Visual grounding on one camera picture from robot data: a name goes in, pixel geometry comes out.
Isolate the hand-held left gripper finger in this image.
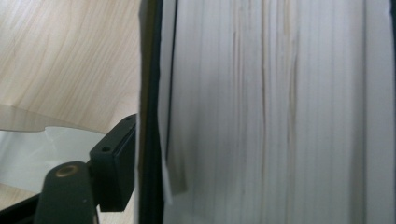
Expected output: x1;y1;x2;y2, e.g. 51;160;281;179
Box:
89;113;138;213

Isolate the expandable grey metal book rack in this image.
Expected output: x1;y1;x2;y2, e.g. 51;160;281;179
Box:
0;104;108;195

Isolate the white book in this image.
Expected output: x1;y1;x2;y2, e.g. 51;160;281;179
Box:
134;0;396;224

